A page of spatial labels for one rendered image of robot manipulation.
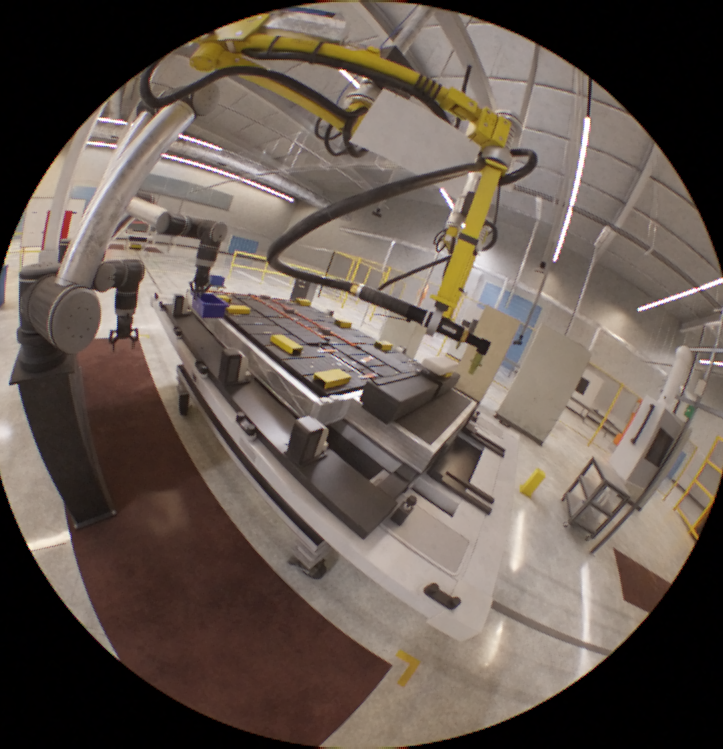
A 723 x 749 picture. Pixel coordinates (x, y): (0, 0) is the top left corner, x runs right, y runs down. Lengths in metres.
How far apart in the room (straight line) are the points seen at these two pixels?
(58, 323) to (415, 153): 1.04
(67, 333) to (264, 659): 1.41
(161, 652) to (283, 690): 0.54
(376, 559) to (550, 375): 5.00
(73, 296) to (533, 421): 5.82
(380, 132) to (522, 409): 5.19
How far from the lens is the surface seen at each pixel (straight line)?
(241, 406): 0.98
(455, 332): 0.74
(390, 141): 0.77
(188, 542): 1.60
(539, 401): 5.45
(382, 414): 0.91
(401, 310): 0.75
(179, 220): 1.36
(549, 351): 5.37
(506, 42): 9.89
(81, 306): 0.88
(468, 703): 1.81
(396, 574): 0.73
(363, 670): 1.52
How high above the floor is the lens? 1.42
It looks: 20 degrees down
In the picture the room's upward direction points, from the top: 22 degrees clockwise
